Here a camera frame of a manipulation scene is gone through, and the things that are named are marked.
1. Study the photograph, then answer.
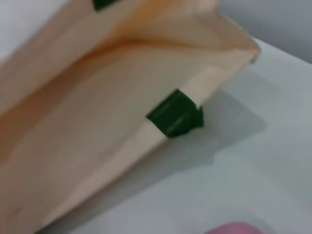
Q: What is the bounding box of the pink peach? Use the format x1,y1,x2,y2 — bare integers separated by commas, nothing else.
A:
204,221,267,234

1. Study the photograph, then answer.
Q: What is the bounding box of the cream handbag with green handles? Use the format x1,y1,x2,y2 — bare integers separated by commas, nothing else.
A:
0,0,261,234

